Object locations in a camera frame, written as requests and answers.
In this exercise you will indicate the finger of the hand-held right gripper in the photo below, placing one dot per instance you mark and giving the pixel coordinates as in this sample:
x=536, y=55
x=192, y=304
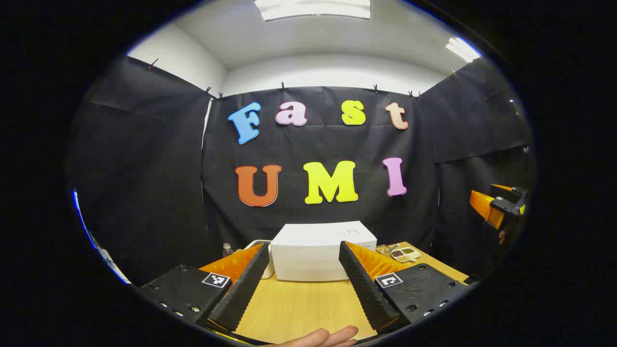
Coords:
x=484, y=206
x=502, y=187

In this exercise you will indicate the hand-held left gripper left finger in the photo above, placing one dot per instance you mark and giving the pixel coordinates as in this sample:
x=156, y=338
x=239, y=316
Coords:
x=241, y=294

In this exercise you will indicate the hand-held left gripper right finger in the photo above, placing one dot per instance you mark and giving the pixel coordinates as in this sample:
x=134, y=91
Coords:
x=367, y=294

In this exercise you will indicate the white microwave oven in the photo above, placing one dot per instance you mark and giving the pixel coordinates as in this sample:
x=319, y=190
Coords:
x=308, y=250

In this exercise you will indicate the white compartment food tray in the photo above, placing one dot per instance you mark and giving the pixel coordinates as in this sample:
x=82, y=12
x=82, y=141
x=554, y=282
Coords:
x=406, y=254

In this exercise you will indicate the white container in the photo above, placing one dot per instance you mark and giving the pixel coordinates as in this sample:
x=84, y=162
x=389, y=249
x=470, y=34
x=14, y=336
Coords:
x=268, y=267

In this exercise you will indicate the clear plastic water bottle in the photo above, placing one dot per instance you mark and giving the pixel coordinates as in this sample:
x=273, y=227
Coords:
x=228, y=250

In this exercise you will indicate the small ceiling light panel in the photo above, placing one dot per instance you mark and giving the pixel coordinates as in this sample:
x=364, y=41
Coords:
x=462, y=49

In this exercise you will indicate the large ceiling light panel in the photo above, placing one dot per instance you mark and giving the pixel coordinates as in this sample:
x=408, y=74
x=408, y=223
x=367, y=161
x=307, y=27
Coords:
x=313, y=8

